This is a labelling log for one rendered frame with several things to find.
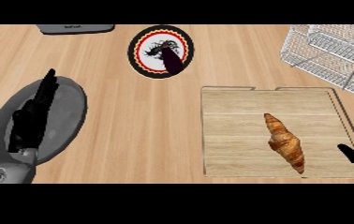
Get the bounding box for golden brown croissant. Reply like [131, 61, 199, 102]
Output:
[262, 112, 306, 175]

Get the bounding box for white wire tiered basket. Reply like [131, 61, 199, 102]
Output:
[278, 24, 354, 94]

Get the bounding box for dark purple eggplant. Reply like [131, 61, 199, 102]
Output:
[157, 43, 187, 76]

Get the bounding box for grey flat appliance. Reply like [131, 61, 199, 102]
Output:
[35, 24, 116, 36]

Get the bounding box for pale wooden tray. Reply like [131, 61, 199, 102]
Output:
[199, 85, 354, 179]

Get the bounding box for grey oval plate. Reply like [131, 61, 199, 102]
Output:
[0, 76, 88, 166]

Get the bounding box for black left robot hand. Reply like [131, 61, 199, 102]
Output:
[7, 67, 60, 154]

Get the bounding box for black rimmed patterned plate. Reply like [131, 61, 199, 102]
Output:
[126, 24, 196, 80]

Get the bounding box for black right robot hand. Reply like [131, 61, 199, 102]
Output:
[336, 143, 354, 164]

